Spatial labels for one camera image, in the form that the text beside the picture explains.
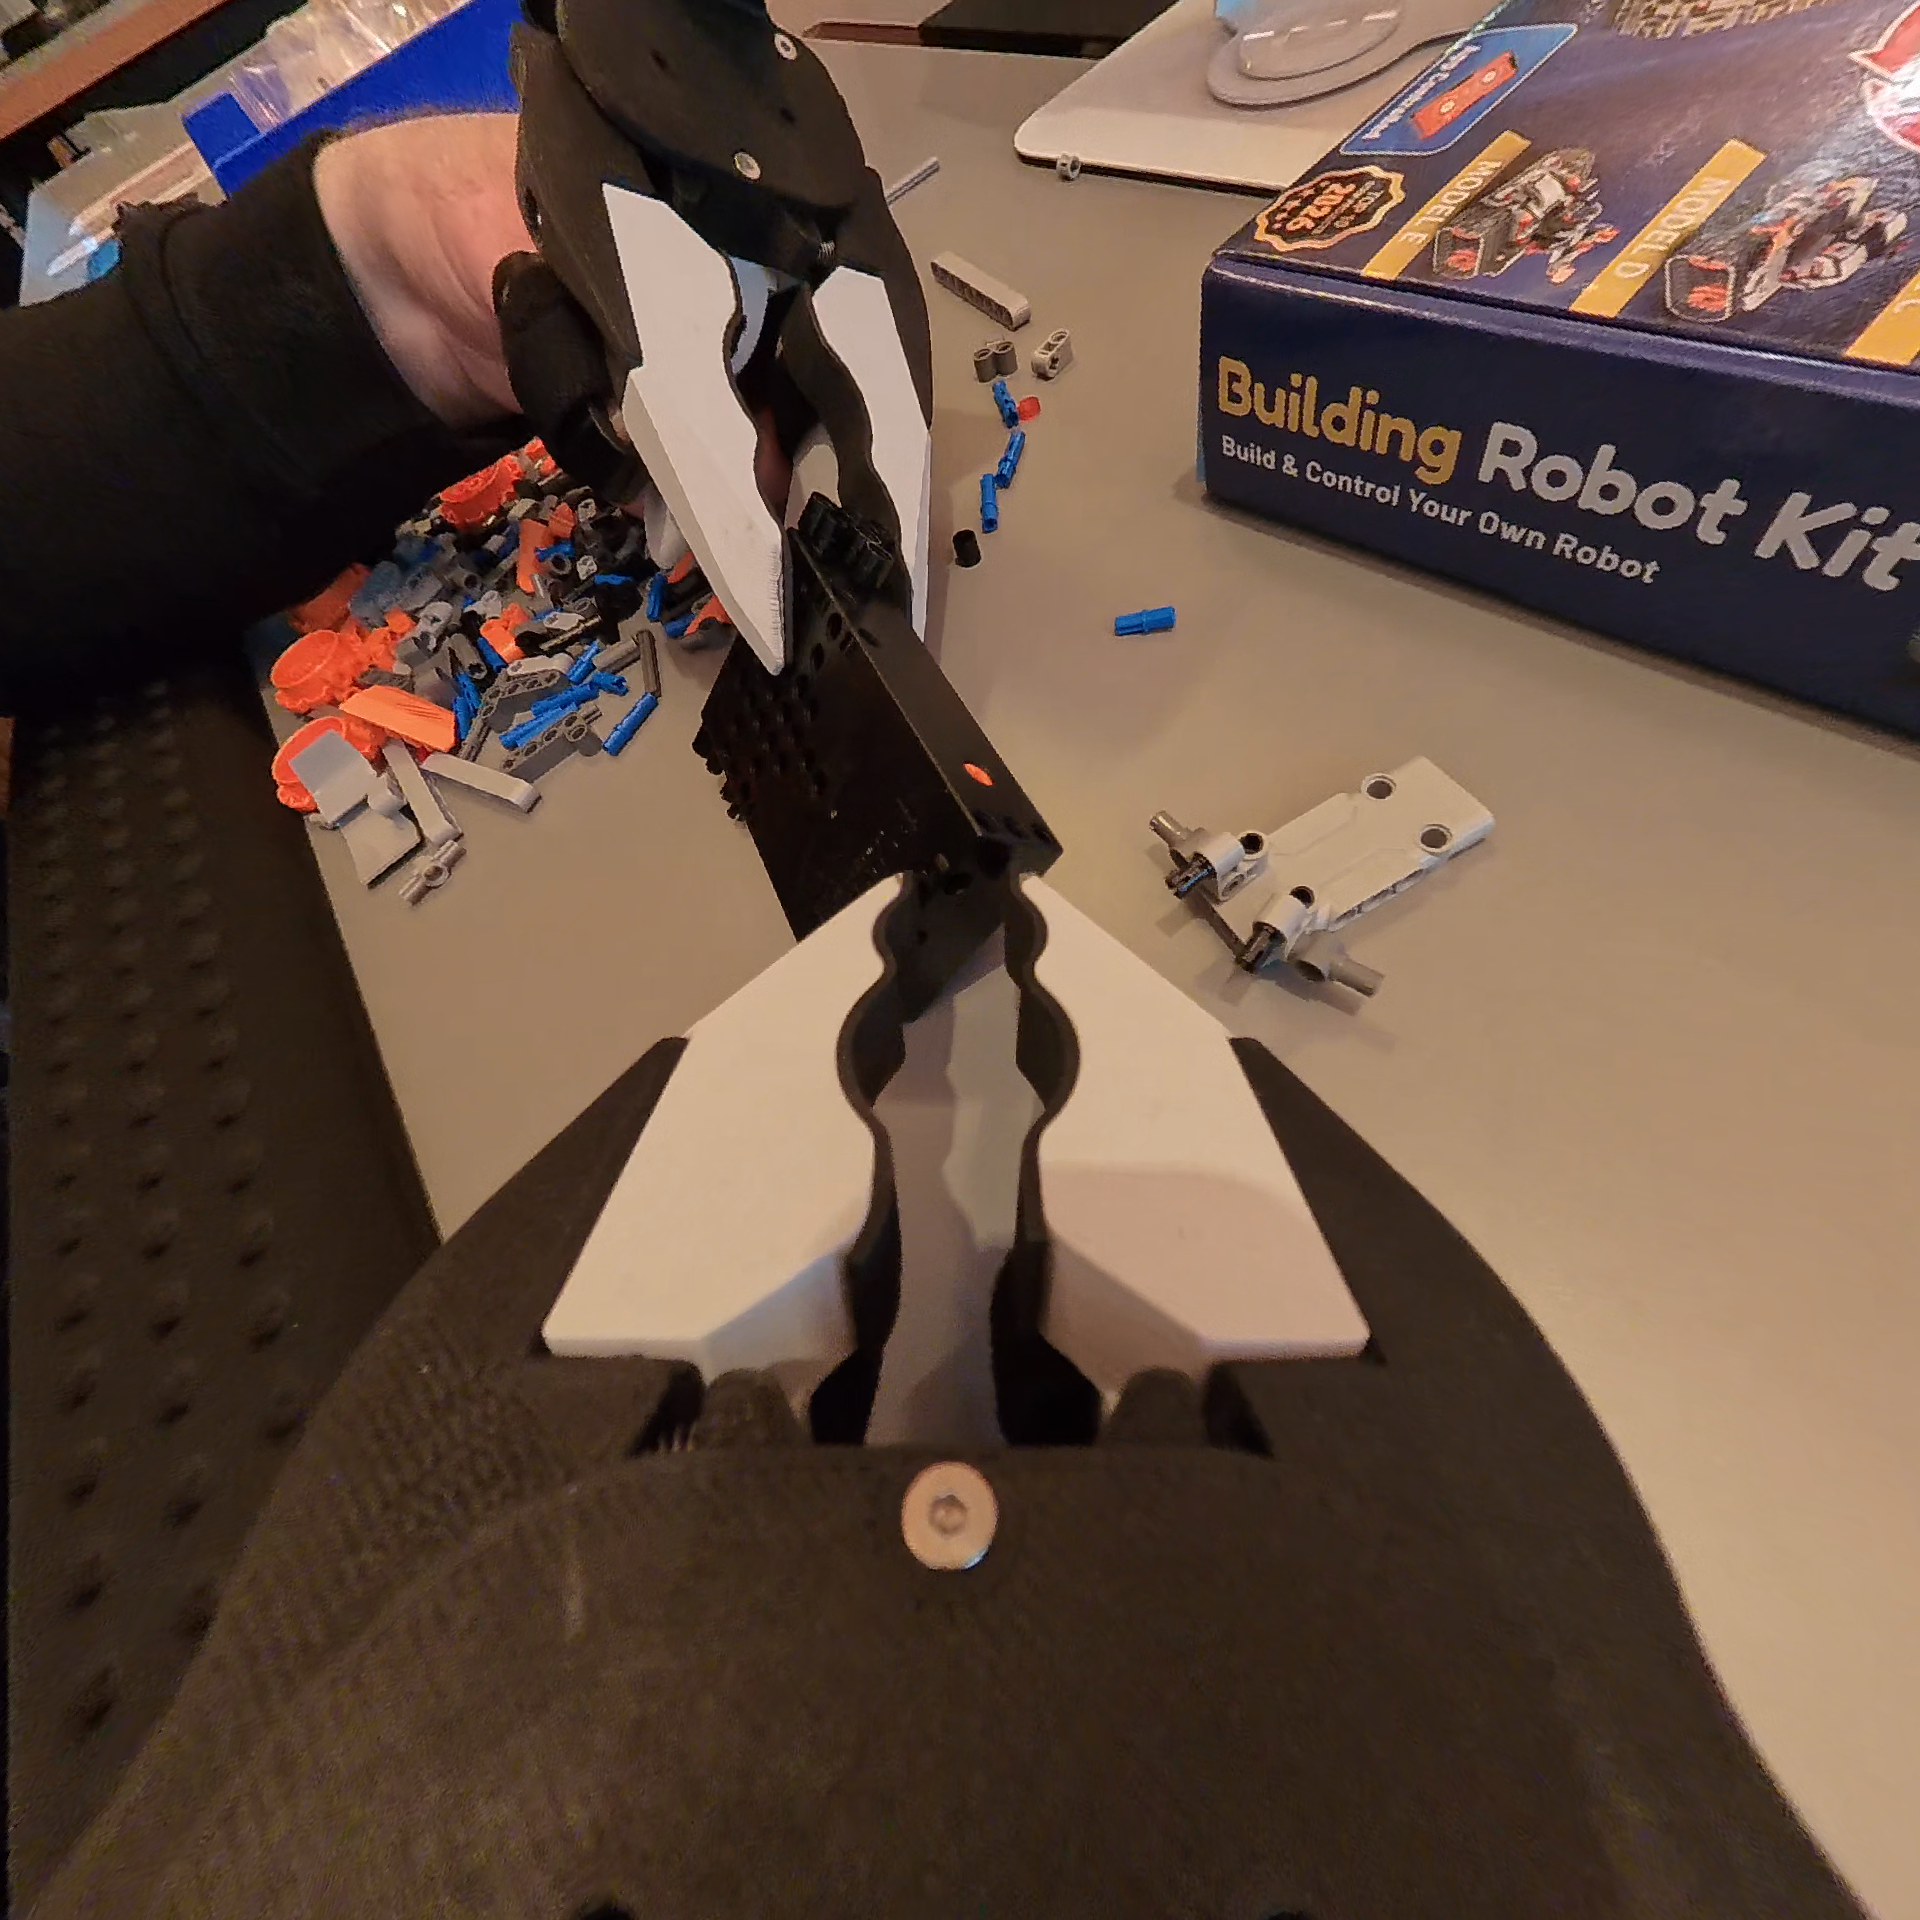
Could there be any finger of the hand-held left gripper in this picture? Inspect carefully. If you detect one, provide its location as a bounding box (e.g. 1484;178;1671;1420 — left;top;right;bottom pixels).
780;262;941;642
597;181;797;682

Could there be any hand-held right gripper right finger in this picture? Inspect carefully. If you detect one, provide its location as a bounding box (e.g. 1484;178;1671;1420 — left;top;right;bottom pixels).
1001;874;1373;1367

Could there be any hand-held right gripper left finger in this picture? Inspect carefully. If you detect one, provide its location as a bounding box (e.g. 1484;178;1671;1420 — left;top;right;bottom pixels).
540;874;921;1365

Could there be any grey beam and connector assembly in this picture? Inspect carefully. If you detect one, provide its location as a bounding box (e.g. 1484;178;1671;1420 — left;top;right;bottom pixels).
1149;754;1497;999

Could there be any pile of building pieces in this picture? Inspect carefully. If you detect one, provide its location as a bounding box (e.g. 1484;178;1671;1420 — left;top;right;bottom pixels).
268;246;1078;887

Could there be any person's left forearm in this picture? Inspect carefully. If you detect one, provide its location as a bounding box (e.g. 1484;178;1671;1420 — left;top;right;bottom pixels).
0;133;452;719

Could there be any blue storage bin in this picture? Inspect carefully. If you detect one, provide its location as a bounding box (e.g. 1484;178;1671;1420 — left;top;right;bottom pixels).
180;0;524;201

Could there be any blue robot kit box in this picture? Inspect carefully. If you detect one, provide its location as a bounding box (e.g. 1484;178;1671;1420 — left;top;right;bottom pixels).
1199;0;1920;735

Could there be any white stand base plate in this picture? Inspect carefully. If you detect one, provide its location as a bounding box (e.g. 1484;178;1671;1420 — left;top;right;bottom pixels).
1012;0;1487;194

